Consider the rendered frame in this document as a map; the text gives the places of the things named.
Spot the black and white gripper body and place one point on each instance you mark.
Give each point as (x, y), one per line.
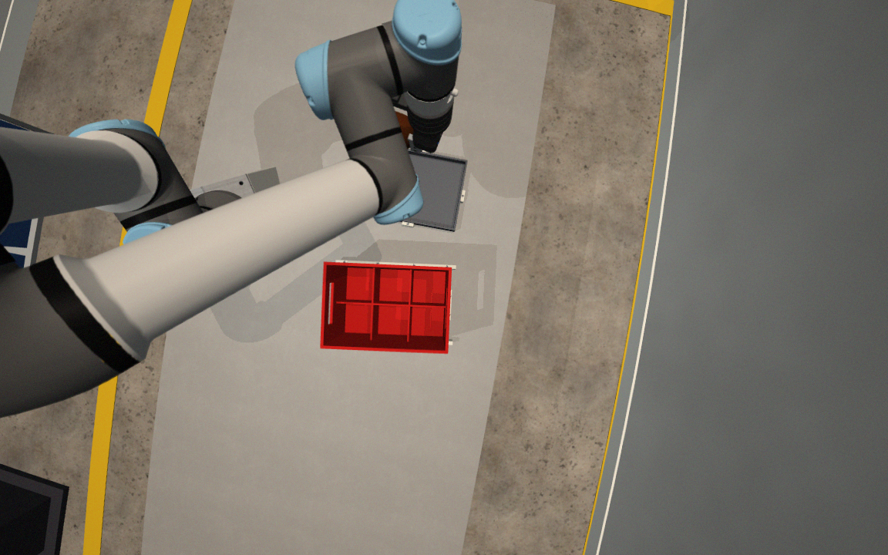
(428, 119)

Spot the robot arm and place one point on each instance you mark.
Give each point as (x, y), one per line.
(194, 252)

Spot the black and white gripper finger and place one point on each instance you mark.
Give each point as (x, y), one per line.
(412, 148)

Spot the red plastic crate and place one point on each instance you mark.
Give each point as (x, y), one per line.
(353, 326)

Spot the brown bottle with green label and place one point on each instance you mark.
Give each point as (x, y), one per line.
(405, 127)

